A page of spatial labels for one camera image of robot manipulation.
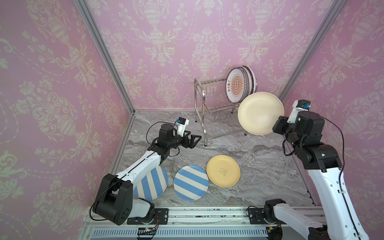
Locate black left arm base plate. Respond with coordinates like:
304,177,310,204
127,208,169,225

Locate aluminium corner post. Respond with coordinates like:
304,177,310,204
74,0,135,116
279,0,347,104

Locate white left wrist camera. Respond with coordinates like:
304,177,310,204
176,117,189,137

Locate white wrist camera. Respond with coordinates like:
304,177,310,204
176,117,189,137
287,100,311,124

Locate red rimmed white plate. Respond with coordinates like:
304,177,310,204
226,67,246,104

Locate blue striped plate left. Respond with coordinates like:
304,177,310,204
134,166,169,201

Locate pink plate with bear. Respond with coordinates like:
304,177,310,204
243,65,256,95

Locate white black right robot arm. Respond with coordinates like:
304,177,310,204
264,111,369,240

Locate yellow plate with bear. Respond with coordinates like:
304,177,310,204
207,155,241,188

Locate aluminium corner post right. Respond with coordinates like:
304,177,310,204
279,0,347,104

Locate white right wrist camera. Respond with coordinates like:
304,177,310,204
287,100,311,124

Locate blue striped plate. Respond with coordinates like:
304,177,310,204
134,166,169,201
174,166,209,202

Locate beige plain plate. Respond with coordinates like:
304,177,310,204
238,92,285,135

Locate silver metal dish rack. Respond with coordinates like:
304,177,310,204
194,79,249,146

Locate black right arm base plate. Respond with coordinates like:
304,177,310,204
246,206,285,226

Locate blue striped plate centre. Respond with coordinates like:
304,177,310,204
174,166,209,202

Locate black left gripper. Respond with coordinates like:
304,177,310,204
166,130,201,150

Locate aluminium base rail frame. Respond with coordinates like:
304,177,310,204
77,205,343,240

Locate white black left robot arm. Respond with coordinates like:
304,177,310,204
90,118,202,226

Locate white floral plate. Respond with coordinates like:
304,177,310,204
244,65,258,93

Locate orange sunburst patterned plate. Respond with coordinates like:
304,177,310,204
239,66,250,100

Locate aluminium corner post left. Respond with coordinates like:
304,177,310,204
74,0,135,116

